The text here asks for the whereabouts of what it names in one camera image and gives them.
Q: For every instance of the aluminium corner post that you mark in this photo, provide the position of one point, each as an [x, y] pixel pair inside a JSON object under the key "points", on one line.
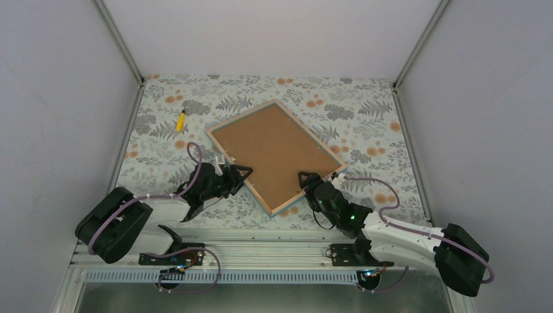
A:
{"points": [[114, 31], [421, 41]]}

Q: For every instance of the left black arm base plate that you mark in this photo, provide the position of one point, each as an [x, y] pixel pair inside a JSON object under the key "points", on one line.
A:
{"points": [[188, 258]]}

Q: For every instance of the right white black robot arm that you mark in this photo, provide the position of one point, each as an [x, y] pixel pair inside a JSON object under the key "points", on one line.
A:
{"points": [[450, 253]]}

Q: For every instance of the yellow black screwdriver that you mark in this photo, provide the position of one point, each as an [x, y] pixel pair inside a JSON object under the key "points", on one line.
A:
{"points": [[181, 121]]}

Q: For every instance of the brown frame backing board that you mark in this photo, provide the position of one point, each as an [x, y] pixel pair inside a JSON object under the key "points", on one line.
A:
{"points": [[276, 155]]}

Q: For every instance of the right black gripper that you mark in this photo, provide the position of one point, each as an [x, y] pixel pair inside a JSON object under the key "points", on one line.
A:
{"points": [[314, 177]]}

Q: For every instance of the floral patterned table mat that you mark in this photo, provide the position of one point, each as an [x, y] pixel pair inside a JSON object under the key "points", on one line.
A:
{"points": [[356, 118]]}

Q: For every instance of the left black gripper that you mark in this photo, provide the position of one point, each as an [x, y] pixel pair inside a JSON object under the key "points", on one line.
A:
{"points": [[235, 177]]}

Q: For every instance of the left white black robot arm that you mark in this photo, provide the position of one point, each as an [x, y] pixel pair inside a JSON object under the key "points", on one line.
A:
{"points": [[122, 222]]}

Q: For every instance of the right aluminium corner post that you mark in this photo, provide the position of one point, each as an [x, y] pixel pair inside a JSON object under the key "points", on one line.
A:
{"points": [[421, 41]]}

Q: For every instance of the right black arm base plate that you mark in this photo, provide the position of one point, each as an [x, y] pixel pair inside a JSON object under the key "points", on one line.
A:
{"points": [[353, 255]]}

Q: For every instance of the left aluminium corner post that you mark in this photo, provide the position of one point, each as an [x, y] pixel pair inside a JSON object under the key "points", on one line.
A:
{"points": [[114, 31]]}

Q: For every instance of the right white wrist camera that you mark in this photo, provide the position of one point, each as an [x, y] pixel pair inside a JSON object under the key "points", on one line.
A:
{"points": [[335, 175]]}

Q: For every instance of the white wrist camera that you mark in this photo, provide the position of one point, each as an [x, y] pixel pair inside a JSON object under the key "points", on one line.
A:
{"points": [[220, 164], [335, 175]]}

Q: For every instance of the aluminium mounting rail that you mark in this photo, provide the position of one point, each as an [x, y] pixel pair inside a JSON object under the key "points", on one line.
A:
{"points": [[259, 249]]}

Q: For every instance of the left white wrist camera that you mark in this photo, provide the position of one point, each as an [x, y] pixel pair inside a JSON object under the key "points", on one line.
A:
{"points": [[220, 164]]}

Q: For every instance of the grey slotted cable duct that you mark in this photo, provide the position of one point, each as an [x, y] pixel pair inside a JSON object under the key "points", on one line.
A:
{"points": [[199, 276]]}

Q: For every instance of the teal wooden picture frame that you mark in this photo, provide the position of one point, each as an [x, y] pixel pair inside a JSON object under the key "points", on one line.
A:
{"points": [[276, 157]]}

